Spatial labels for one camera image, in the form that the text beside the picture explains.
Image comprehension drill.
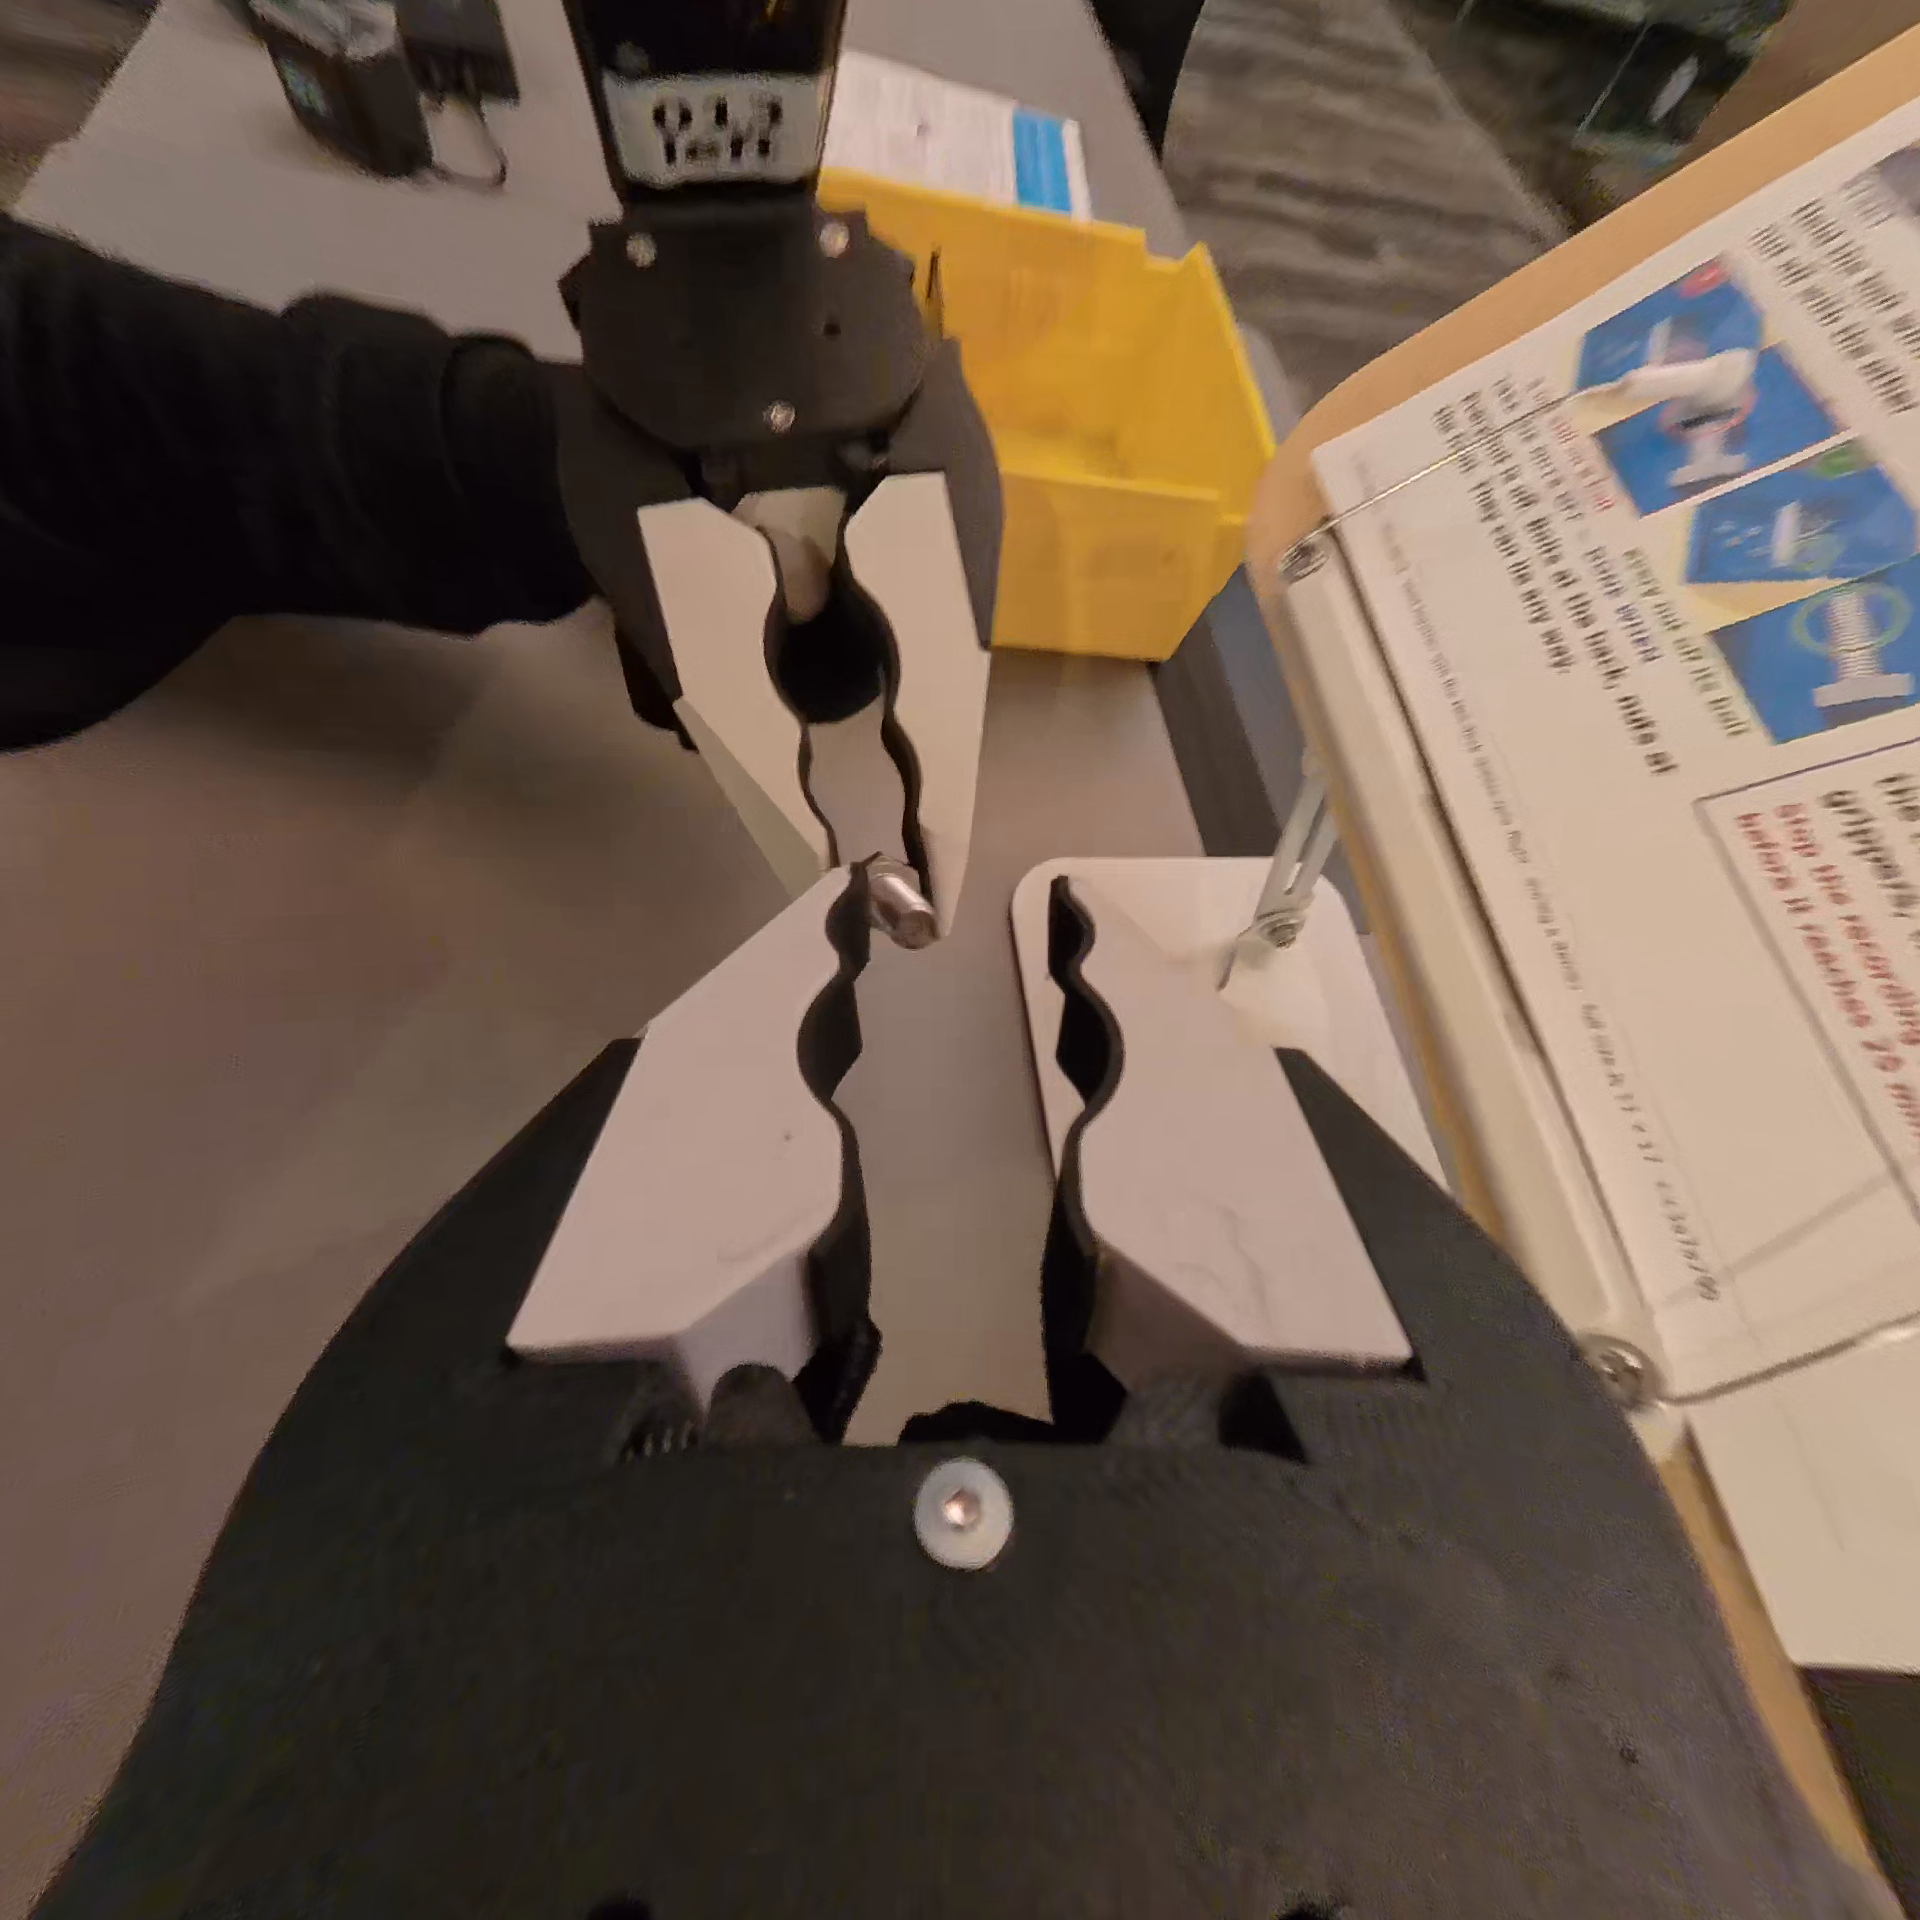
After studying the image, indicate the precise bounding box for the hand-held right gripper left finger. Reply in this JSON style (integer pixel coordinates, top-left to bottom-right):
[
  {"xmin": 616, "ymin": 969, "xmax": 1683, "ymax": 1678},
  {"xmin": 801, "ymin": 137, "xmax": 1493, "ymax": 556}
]
[{"xmin": 505, "ymin": 868, "xmax": 879, "ymax": 1403}]

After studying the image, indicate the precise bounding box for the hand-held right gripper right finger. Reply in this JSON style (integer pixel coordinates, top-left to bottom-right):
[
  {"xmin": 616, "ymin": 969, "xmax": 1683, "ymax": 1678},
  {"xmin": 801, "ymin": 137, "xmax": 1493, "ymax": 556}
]
[{"xmin": 1043, "ymin": 877, "xmax": 1425, "ymax": 1373}]

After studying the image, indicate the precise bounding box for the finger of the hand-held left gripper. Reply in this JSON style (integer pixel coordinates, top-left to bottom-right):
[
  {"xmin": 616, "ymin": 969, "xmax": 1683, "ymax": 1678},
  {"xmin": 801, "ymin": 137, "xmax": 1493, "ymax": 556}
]
[
  {"xmin": 636, "ymin": 498, "xmax": 842, "ymax": 901},
  {"xmin": 801, "ymin": 469, "xmax": 995, "ymax": 951}
]

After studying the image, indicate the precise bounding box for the steel hex bolt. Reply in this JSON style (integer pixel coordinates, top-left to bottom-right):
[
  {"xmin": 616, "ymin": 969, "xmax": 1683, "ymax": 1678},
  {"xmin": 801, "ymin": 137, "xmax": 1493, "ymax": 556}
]
[{"xmin": 848, "ymin": 850, "xmax": 943, "ymax": 951}]

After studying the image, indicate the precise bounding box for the person's left forearm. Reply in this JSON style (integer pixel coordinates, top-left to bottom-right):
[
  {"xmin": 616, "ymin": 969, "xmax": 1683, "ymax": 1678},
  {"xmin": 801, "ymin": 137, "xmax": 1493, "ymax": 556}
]
[{"xmin": 0, "ymin": 215, "xmax": 452, "ymax": 752}]

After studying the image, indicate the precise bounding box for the person's left hand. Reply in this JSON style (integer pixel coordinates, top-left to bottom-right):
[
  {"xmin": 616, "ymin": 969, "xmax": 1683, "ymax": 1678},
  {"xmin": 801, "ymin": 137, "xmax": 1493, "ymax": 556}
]
[{"xmin": 283, "ymin": 295, "xmax": 602, "ymax": 636}]

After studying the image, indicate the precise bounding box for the yellow plastic bin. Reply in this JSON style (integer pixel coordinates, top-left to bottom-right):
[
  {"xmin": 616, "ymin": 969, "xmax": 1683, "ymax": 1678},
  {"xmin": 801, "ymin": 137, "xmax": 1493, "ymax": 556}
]
[{"xmin": 817, "ymin": 167, "xmax": 1276, "ymax": 663}]

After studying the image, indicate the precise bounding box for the white and blue paper sheet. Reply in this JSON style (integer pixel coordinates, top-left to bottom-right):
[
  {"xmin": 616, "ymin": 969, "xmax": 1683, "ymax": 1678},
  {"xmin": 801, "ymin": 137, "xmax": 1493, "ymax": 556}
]
[{"xmin": 823, "ymin": 49, "xmax": 1090, "ymax": 226}]

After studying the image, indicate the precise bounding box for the metal stand strut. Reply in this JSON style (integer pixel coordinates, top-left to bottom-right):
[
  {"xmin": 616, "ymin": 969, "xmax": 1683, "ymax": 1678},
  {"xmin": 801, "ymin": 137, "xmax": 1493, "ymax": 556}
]
[{"xmin": 1213, "ymin": 746, "xmax": 1338, "ymax": 992}]

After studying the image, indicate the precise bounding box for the black device box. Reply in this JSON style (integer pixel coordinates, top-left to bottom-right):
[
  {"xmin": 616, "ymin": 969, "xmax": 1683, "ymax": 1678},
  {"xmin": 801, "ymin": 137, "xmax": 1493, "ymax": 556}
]
[
  {"xmin": 249, "ymin": 0, "xmax": 439, "ymax": 176},
  {"xmin": 399, "ymin": 0, "xmax": 521, "ymax": 109}
]

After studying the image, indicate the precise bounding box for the printed instruction sheet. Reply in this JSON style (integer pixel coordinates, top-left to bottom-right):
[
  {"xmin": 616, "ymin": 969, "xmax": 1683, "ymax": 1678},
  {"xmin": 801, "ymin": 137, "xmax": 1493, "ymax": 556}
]
[{"xmin": 1313, "ymin": 112, "xmax": 1920, "ymax": 1401}]

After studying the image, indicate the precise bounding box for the wooden sign board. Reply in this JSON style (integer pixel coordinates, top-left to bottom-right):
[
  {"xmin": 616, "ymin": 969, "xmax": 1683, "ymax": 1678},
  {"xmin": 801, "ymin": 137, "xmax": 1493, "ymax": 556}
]
[{"xmin": 1240, "ymin": 30, "xmax": 1920, "ymax": 1920}]

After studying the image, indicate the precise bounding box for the dark box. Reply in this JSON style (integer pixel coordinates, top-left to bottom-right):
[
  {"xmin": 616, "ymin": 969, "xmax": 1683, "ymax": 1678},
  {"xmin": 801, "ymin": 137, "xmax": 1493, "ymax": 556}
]
[{"xmin": 1574, "ymin": 0, "xmax": 1795, "ymax": 148}]

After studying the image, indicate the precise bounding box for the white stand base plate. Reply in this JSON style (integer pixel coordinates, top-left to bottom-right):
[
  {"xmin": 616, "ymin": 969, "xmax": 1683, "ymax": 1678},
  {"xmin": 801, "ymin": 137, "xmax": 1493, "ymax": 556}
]
[{"xmin": 1013, "ymin": 858, "xmax": 1455, "ymax": 1195}]

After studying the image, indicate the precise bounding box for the black cable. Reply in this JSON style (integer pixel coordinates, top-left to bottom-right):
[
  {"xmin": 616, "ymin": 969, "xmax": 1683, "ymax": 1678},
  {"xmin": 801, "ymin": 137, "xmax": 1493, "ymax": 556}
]
[{"xmin": 425, "ymin": 91, "xmax": 512, "ymax": 195}]

